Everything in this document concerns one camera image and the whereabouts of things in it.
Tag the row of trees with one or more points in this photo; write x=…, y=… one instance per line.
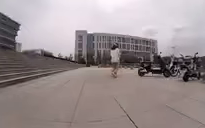
x=98, y=58

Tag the person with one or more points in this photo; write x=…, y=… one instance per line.
x=115, y=55

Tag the long grey windowed building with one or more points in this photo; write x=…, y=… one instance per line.
x=130, y=43

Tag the grey stone slab plaza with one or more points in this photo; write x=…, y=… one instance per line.
x=100, y=100

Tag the black scooter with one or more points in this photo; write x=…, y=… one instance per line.
x=155, y=68

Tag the low grey building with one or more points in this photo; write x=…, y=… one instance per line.
x=36, y=52

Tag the white scooter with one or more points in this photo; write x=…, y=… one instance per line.
x=174, y=68

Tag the dark scooter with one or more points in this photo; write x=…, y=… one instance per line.
x=190, y=71

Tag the wide grey stone steps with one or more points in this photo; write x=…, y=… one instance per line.
x=10, y=71

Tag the dark layered building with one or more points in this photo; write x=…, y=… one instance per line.
x=1, y=33

